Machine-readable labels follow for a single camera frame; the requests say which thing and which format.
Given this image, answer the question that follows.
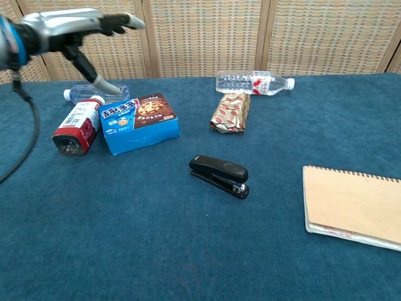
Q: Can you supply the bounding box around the water bottle red white label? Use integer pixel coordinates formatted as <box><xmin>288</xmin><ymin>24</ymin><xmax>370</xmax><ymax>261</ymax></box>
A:
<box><xmin>215</xmin><ymin>70</ymin><xmax>296</xmax><ymax>97</ymax></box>

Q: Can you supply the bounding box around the black stapler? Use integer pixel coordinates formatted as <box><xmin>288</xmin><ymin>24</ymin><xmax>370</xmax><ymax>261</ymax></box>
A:
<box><xmin>188</xmin><ymin>154</ymin><xmax>251</xmax><ymax>199</ymax></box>

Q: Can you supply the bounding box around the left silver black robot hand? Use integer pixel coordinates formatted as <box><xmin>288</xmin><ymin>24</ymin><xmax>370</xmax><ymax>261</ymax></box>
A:
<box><xmin>18</xmin><ymin>8</ymin><xmax>147</xmax><ymax>95</ymax></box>

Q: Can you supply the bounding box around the red juice bottle white cap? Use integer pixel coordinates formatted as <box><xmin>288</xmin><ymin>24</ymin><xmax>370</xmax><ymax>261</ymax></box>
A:
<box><xmin>51</xmin><ymin>95</ymin><xmax>107</xmax><ymax>157</ymax></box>

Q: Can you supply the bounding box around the blue cookie box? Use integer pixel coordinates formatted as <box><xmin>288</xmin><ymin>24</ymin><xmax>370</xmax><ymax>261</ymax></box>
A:
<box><xmin>98</xmin><ymin>92</ymin><xmax>181</xmax><ymax>157</ymax></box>

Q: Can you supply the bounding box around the clear unlabelled plastic bottle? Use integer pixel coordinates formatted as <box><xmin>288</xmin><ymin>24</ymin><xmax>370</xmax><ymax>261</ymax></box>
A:
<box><xmin>63</xmin><ymin>83</ymin><xmax>131</xmax><ymax>106</ymax></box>

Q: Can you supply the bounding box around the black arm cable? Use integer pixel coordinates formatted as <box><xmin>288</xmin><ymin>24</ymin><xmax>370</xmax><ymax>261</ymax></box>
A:
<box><xmin>0</xmin><ymin>69</ymin><xmax>41</xmax><ymax>184</ymax></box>

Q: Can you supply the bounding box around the gold red snack package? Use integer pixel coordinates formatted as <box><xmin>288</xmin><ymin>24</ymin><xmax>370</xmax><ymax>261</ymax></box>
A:
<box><xmin>209</xmin><ymin>92</ymin><xmax>251</xmax><ymax>134</ymax></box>

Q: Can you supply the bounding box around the blue carpet table cover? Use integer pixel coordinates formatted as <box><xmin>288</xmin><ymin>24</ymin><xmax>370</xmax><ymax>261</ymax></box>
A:
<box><xmin>0</xmin><ymin>72</ymin><xmax>401</xmax><ymax>301</ymax></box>

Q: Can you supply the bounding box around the tan spiral notebook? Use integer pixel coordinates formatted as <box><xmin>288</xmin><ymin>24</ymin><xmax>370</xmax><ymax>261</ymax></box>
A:
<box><xmin>302</xmin><ymin>165</ymin><xmax>401</xmax><ymax>252</ymax></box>

